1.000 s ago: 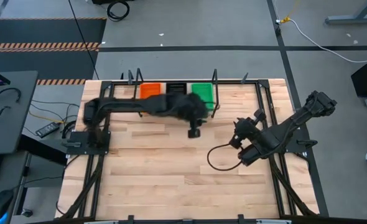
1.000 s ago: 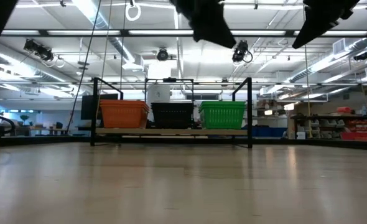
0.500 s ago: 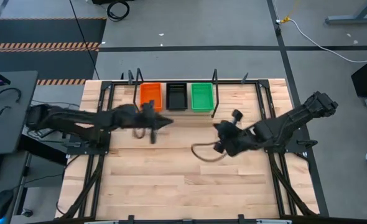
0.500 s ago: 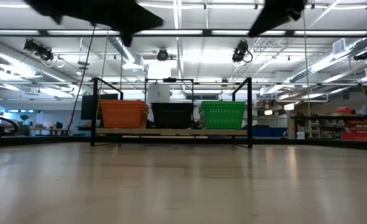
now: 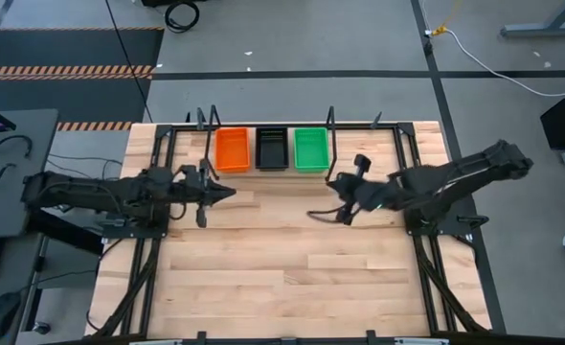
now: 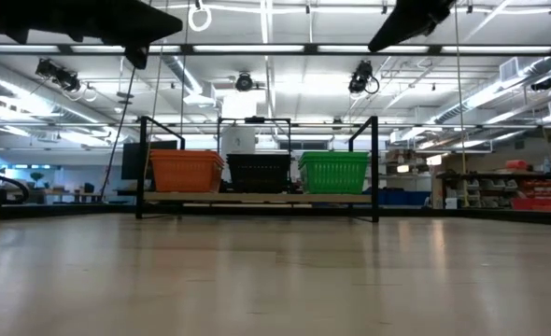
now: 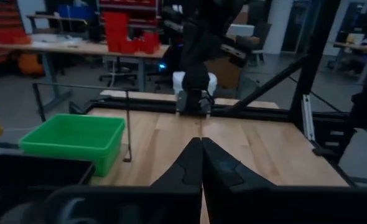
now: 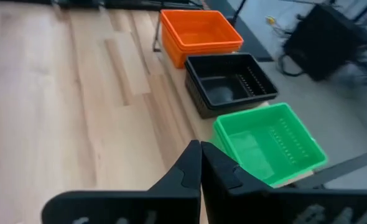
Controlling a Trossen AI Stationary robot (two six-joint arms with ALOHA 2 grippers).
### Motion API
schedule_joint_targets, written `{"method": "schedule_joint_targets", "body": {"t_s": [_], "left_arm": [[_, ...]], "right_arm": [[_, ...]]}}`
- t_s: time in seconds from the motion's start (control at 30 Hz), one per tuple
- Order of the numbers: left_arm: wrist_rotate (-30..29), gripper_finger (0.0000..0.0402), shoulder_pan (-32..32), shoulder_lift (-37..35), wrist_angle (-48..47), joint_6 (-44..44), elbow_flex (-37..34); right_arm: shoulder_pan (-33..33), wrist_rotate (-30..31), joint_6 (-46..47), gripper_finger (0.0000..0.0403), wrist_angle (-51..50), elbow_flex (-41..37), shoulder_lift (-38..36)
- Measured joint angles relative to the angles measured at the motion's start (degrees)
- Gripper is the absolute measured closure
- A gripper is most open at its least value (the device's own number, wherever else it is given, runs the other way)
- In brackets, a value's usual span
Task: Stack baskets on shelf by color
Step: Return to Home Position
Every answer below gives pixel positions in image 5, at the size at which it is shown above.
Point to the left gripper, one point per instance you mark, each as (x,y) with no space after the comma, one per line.
(197,187)

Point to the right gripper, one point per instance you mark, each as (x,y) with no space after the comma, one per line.
(366,194)

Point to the orange slotted plastic basket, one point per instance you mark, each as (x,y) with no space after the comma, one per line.
(232,149)

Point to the green slotted plastic basket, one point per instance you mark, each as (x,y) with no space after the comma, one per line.
(311,149)

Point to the black slotted plastic basket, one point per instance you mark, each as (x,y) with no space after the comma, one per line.
(272,148)

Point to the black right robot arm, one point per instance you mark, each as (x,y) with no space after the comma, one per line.
(455,177)

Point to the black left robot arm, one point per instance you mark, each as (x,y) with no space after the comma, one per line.
(86,191)

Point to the black hazard striped floor mat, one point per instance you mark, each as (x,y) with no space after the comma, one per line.
(72,50)

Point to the grey desk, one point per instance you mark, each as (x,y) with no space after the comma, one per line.
(0,211)

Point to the small black knob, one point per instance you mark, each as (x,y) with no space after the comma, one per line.
(41,328)

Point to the grey metal table foot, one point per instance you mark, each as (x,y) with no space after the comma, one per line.
(541,31)

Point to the black computer mouse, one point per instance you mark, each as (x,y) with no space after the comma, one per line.
(0,316)

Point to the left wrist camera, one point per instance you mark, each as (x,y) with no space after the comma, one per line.
(210,171)

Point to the black aluminium table frame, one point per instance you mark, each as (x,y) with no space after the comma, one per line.
(359,126)

